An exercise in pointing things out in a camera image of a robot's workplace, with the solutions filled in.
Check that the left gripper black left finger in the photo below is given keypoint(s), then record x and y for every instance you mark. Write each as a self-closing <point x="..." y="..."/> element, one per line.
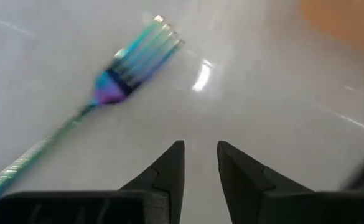
<point x="166" y="174"/>

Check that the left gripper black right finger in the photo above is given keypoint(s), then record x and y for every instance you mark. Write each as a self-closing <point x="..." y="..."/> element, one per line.
<point x="240" y="180"/>

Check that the iridescent rainbow metal fork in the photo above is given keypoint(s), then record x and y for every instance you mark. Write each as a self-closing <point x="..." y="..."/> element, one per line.
<point x="113" y="90"/>

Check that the white table cover sheet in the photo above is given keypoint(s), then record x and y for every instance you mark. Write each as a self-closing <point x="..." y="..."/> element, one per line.
<point x="262" y="109"/>

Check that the orange rectangular mat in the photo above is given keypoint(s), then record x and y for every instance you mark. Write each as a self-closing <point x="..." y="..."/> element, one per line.
<point x="349" y="21"/>

